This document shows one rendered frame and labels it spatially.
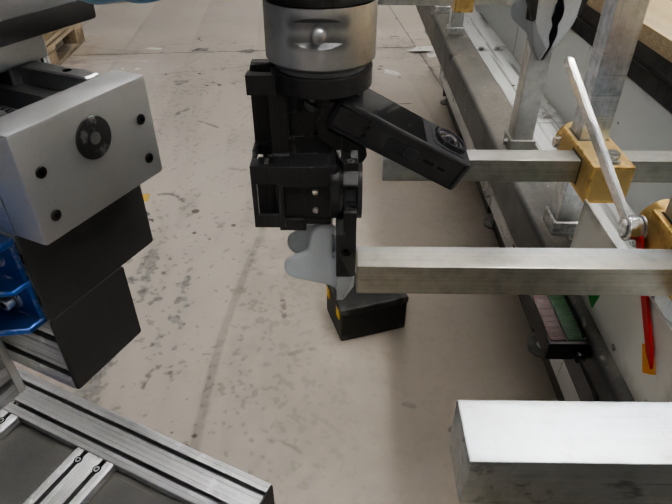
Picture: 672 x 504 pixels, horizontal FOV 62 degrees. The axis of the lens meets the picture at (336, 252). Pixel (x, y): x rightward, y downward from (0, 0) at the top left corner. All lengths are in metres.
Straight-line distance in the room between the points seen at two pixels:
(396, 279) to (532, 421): 0.26
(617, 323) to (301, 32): 0.46
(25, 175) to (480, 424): 0.34
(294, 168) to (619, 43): 0.46
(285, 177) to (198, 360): 1.24
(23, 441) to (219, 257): 0.92
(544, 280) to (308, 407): 1.03
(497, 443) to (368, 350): 1.37
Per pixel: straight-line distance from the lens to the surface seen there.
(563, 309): 0.72
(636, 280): 0.54
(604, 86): 0.77
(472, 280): 0.50
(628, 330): 0.65
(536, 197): 0.94
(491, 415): 0.25
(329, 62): 0.37
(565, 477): 0.25
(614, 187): 0.62
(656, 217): 0.60
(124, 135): 0.51
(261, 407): 1.48
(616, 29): 0.75
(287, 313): 1.71
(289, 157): 0.42
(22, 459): 1.27
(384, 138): 0.41
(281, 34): 0.38
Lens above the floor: 1.15
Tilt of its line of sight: 36 degrees down
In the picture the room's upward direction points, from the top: straight up
